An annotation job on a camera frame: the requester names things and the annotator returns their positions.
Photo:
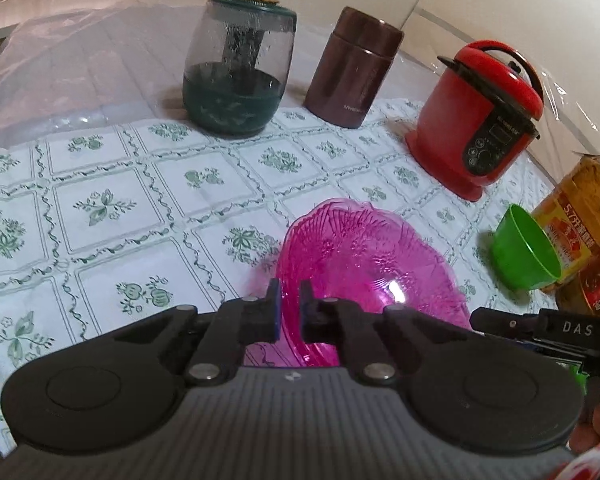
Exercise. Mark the person's right hand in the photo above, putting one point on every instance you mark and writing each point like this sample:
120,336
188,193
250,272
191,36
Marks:
587,434

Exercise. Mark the red label oil bottle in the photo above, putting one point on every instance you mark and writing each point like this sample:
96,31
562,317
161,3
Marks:
581,295

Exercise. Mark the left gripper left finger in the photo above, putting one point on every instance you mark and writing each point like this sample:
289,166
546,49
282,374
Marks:
116,388

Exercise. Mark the green floral tablecloth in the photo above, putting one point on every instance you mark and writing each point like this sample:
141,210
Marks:
101,227

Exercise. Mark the yellow label oil bottle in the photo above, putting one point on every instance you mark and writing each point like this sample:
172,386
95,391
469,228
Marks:
570,217

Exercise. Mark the green glass jar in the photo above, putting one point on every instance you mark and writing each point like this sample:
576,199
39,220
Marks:
237,65

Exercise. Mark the red electric pressure cooker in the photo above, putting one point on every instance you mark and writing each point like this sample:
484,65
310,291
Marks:
479,118

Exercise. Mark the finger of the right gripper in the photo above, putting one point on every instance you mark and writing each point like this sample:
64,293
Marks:
519,327

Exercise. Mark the pink plate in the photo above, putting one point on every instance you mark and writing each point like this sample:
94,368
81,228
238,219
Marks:
351,250

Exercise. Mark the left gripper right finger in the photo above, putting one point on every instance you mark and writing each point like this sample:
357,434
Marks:
482,394

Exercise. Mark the green bowl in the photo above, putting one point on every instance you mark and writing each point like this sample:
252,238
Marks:
521,253
575,371

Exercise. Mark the maroon thermos jar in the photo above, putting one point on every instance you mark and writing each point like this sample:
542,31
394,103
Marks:
358,54

